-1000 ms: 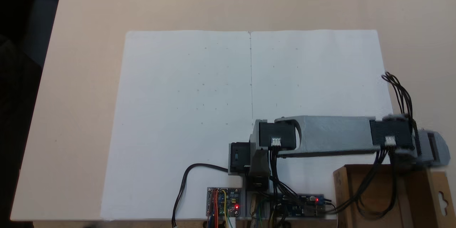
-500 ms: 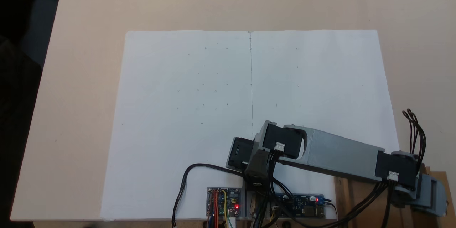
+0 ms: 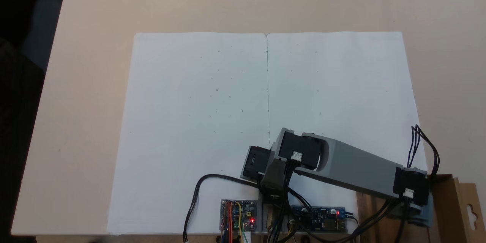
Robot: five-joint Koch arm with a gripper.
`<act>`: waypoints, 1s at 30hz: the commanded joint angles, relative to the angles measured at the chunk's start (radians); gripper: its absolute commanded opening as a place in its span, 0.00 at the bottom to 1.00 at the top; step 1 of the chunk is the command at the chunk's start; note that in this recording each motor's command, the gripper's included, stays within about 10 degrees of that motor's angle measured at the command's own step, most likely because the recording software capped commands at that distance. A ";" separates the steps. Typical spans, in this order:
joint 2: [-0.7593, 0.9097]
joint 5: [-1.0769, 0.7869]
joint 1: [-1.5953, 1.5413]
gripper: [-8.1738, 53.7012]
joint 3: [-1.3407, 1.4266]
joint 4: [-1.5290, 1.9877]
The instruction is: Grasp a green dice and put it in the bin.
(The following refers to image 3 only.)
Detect brown cardboard box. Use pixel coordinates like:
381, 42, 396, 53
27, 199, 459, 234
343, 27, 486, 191
356, 174, 481, 243

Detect blue circuit board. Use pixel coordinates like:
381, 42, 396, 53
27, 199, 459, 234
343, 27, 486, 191
290, 205, 347, 233

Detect black servo cable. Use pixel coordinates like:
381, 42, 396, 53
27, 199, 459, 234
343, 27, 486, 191
407, 124, 441, 178
266, 159, 410, 243

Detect circuit board with jumper wires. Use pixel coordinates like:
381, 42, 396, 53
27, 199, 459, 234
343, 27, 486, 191
220, 199, 258, 232

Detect yellow jumper wire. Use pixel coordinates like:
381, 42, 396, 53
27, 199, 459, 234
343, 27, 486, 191
234, 202, 245, 237

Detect orange jumper wire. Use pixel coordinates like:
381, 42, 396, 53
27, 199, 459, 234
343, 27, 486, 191
223, 202, 233, 243

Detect black power cable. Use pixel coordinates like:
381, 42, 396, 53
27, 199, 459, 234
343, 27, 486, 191
183, 174, 263, 243

